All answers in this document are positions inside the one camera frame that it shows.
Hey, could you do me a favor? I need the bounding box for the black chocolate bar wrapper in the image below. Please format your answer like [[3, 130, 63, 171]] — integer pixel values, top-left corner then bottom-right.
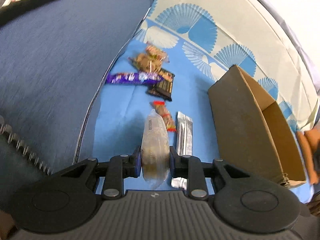
[[146, 68, 175, 101]]

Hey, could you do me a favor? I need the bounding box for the red-ended nut bar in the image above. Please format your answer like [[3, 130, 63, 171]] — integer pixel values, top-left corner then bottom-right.
[[151, 101, 177, 132]]

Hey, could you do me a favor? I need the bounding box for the silver foil stick packet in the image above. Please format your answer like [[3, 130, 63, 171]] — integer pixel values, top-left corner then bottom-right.
[[171, 112, 193, 190]]

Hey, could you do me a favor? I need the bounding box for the clear bag of beige crackers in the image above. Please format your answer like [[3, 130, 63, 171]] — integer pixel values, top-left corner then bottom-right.
[[141, 109, 170, 190]]

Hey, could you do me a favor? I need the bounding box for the purple candy bar wrapper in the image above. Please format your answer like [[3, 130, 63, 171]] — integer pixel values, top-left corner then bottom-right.
[[105, 72, 164, 86]]

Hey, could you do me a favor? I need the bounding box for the blue sofa armrest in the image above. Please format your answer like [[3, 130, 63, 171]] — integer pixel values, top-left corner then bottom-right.
[[1, 0, 150, 171]]

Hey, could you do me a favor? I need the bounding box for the blue fan-patterned sofa cover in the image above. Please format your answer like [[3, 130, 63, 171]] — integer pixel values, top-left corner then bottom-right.
[[77, 0, 320, 204]]

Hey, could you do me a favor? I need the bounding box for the brown cardboard box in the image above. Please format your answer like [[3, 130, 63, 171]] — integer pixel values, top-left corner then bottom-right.
[[208, 65, 307, 187]]

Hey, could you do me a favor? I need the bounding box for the brown peanut candy packet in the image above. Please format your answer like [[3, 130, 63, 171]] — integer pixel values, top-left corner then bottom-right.
[[129, 53, 162, 73]]

